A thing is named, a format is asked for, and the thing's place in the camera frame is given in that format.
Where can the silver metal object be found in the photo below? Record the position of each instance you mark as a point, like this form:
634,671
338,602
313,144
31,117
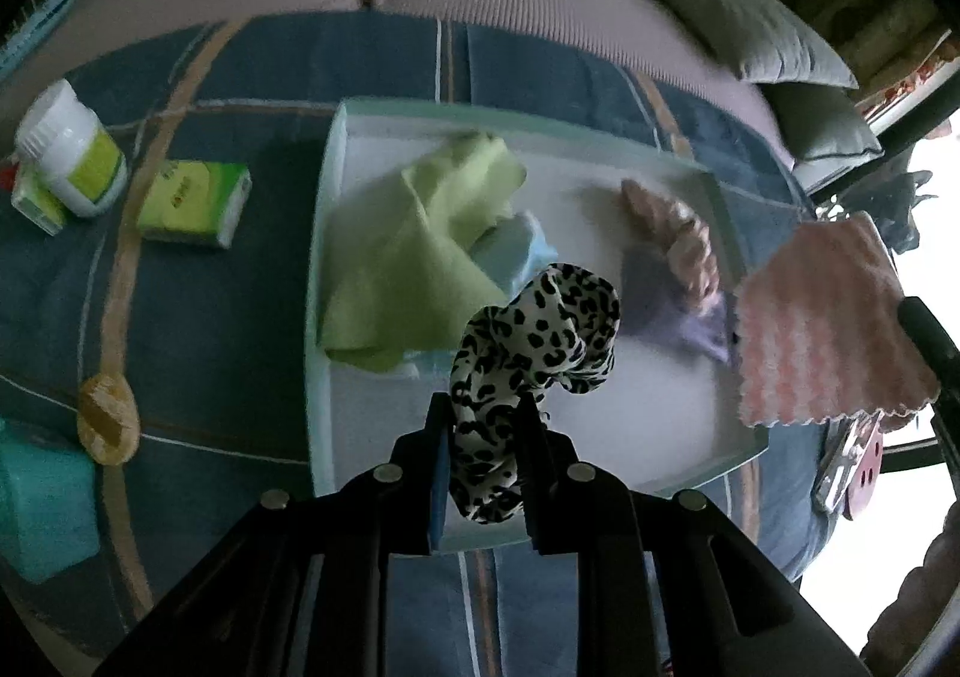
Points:
832,474

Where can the purple cloth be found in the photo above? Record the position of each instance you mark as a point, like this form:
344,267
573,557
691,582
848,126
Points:
660,317

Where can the grey throw pillow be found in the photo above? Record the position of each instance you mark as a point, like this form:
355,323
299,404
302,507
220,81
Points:
825,122
750,25

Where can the light blue cloth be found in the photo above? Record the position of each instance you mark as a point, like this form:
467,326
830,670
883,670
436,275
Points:
510,250

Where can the yellow green cloth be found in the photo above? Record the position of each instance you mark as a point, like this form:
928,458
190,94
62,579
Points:
405,257

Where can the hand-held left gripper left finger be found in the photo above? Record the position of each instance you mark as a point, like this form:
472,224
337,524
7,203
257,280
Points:
436,497

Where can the pink floral scrunchie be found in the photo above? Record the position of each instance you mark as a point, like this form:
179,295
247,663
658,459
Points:
675,227

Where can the white tray with green rim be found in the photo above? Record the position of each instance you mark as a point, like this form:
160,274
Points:
600,415

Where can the light green tissue packet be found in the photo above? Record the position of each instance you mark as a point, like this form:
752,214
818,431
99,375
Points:
37,208

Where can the black white patterned teal cushion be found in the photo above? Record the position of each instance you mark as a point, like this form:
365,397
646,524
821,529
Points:
37,10

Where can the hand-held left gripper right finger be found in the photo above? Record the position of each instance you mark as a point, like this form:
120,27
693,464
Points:
547,504

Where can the leopard print scrunchie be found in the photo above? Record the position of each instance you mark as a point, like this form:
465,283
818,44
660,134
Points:
540,325

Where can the white pill bottle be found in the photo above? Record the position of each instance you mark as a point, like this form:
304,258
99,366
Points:
75,152

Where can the teal box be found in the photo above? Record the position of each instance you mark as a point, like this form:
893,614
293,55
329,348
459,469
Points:
45,504

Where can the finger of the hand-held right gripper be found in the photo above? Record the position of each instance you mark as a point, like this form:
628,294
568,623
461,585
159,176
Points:
930,340

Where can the dark lattice furniture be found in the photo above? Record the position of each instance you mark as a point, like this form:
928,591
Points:
892,205

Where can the pink round object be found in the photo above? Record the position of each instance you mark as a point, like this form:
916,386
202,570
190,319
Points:
866,474

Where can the pink zigzag cloth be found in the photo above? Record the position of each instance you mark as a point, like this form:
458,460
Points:
817,325

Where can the blue plaid blanket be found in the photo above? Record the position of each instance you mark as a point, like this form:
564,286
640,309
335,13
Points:
225,347

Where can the golden round pouch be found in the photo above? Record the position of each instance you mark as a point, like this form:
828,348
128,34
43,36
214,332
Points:
109,418

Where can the red floral printed panel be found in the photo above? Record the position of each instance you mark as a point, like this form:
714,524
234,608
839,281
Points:
915,77

